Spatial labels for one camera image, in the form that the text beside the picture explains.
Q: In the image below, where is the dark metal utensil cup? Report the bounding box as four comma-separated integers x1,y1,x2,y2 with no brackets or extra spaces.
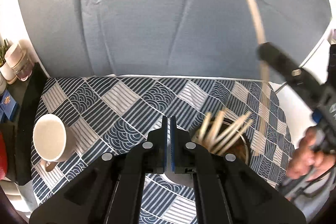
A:
190,118,251,164

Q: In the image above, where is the person's hand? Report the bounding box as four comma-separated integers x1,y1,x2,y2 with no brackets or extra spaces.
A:
286,127,335,181

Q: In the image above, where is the beige ceramic mug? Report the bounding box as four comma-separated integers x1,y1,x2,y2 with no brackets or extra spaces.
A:
33,114,76,172

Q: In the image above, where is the blue patterned tablecloth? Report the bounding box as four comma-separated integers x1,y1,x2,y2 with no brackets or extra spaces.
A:
30,75,295,224

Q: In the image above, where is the blue fabric backdrop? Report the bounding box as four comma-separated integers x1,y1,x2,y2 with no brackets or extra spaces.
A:
18,0,331,80

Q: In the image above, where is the red rimmed round clock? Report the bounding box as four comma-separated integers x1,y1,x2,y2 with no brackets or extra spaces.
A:
0,133,8,180

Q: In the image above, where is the blue box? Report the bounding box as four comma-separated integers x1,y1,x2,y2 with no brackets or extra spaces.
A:
1,90,18,121

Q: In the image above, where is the white potted plant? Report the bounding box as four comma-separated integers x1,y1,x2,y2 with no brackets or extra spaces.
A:
1,39,17,85

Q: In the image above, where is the pink jar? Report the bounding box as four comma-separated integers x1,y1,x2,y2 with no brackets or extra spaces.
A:
5,44,34,82

